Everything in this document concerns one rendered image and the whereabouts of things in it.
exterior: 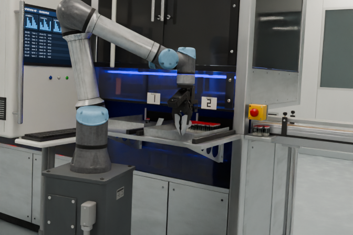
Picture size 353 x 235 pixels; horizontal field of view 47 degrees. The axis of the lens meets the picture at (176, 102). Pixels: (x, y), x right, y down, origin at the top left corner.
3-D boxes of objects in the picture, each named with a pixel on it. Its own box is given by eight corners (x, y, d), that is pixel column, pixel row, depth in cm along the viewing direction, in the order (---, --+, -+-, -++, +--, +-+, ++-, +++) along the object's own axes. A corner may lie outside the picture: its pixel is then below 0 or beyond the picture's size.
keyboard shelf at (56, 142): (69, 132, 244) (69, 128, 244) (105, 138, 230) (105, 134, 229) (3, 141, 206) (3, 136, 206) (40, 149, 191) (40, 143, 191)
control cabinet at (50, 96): (60, 126, 255) (63, -1, 250) (82, 129, 245) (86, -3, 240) (-14, 134, 212) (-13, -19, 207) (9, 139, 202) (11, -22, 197)
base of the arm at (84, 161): (98, 175, 144) (99, 148, 143) (61, 170, 148) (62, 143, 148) (117, 167, 158) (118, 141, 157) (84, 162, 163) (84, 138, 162)
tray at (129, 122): (142, 120, 238) (142, 114, 238) (180, 125, 224) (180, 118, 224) (102, 125, 209) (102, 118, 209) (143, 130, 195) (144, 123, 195)
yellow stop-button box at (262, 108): (253, 118, 201) (253, 103, 200) (267, 119, 197) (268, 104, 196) (247, 119, 194) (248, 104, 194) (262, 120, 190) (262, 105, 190)
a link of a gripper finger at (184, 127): (193, 135, 173) (194, 113, 172) (186, 136, 168) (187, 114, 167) (187, 134, 175) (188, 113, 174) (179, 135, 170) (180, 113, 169)
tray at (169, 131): (182, 128, 211) (183, 121, 210) (228, 134, 197) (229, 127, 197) (143, 135, 182) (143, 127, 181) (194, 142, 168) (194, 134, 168)
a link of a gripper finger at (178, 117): (187, 134, 175) (188, 113, 174) (179, 135, 170) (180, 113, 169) (180, 133, 176) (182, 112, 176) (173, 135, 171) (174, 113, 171)
